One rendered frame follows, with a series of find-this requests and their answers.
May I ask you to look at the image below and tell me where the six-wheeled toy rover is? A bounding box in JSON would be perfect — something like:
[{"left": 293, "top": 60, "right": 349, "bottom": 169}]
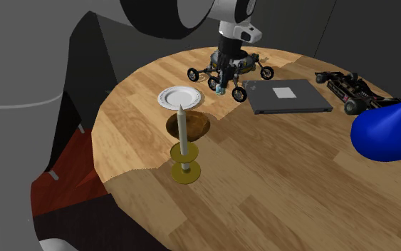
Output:
[{"left": 187, "top": 48, "right": 276, "bottom": 103}]

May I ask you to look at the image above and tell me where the white plate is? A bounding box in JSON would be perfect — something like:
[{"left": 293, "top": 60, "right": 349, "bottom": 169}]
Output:
[{"left": 157, "top": 85, "right": 202, "bottom": 111}]

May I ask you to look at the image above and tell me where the closed grey laptop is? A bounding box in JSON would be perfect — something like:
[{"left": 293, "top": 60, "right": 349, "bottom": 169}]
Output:
[{"left": 241, "top": 78, "right": 334, "bottom": 116}]

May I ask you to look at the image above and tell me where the brown wooden bowl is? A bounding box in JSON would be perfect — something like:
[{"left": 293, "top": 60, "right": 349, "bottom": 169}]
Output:
[{"left": 165, "top": 110, "right": 212, "bottom": 143}]

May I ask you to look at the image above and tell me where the white candle on brass holder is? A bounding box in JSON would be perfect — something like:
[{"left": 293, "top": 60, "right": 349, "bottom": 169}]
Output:
[{"left": 170, "top": 105, "right": 202, "bottom": 185}]

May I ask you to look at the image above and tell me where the black toy race car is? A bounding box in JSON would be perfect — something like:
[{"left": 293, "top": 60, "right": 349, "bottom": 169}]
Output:
[{"left": 314, "top": 71, "right": 401, "bottom": 116}]

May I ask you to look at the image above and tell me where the round wooden table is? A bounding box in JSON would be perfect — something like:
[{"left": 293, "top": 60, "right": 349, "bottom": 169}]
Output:
[{"left": 91, "top": 46, "right": 401, "bottom": 251}]

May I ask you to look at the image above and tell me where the dark furniture with grey legs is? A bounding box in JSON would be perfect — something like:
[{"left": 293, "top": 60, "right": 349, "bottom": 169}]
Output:
[{"left": 48, "top": 10, "right": 118, "bottom": 182}]

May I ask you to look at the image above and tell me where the blue vase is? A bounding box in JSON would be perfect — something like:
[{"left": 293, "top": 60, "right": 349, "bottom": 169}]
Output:
[{"left": 350, "top": 81, "right": 401, "bottom": 163}]

